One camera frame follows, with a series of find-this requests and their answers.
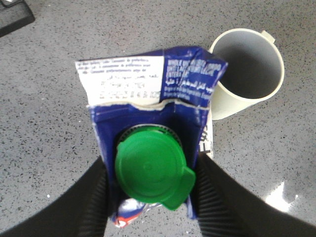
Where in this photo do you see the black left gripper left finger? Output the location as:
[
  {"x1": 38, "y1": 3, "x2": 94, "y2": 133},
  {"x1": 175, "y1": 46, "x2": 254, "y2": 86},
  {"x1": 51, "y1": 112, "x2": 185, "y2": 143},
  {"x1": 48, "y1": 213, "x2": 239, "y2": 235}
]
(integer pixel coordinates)
[{"x1": 1, "y1": 158, "x2": 108, "y2": 237}]

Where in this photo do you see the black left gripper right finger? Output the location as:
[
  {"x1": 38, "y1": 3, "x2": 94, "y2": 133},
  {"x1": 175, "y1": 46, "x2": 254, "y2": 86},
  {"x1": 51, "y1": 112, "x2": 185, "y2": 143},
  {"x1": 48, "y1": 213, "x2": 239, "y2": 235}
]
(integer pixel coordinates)
[{"x1": 195, "y1": 153, "x2": 316, "y2": 237}]

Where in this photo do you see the blue white milk carton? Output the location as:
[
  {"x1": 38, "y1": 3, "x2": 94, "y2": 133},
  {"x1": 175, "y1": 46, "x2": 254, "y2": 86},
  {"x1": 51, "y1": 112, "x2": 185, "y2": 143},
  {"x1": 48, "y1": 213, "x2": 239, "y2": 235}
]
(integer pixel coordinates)
[{"x1": 75, "y1": 46, "x2": 228, "y2": 228}]

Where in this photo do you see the cream HOME mug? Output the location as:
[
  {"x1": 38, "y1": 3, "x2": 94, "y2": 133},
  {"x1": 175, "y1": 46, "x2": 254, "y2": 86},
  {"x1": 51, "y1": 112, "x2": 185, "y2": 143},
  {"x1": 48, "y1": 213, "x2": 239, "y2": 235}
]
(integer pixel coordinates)
[{"x1": 209, "y1": 28, "x2": 285, "y2": 120}]

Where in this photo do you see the black object at edge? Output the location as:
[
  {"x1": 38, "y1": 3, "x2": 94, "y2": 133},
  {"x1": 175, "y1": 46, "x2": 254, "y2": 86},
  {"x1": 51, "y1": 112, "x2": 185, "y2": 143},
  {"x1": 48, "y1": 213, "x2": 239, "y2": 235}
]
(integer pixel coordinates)
[{"x1": 0, "y1": 0, "x2": 35, "y2": 37}]

